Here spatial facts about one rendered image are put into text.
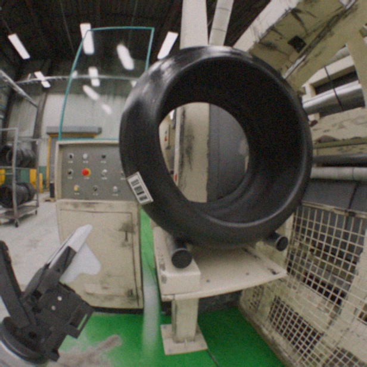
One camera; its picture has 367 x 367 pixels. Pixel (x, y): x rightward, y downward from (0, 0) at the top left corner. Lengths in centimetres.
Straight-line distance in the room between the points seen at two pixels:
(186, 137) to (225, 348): 127
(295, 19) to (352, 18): 22
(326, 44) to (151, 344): 173
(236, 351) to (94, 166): 148
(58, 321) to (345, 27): 96
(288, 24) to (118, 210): 122
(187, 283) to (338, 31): 89
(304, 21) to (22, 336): 99
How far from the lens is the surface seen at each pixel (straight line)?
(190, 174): 71
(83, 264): 25
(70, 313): 25
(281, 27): 77
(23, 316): 26
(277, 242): 49
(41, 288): 22
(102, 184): 109
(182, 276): 39
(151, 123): 32
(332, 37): 76
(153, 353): 125
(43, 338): 28
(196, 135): 73
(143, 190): 32
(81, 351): 133
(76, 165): 115
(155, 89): 35
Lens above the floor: 108
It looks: 3 degrees down
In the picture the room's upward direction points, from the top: 2 degrees clockwise
